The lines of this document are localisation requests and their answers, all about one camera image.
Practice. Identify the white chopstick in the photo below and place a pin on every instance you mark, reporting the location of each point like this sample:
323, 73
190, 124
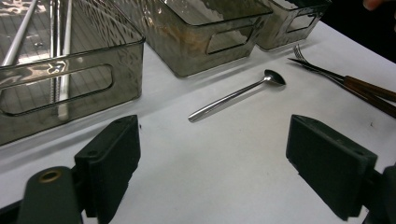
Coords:
18, 34

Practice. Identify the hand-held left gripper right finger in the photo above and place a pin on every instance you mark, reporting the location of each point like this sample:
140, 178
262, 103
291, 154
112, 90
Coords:
330, 165

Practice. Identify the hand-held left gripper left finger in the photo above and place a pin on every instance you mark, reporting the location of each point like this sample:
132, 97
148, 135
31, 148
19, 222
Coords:
109, 161

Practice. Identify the metal spoon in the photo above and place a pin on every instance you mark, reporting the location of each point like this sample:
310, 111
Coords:
230, 95

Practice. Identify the smoky transparent plastic bin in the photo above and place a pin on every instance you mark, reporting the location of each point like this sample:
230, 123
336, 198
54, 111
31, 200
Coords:
126, 77
186, 60
274, 34

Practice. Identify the metal chopstick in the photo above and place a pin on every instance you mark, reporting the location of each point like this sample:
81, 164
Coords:
52, 31
58, 31

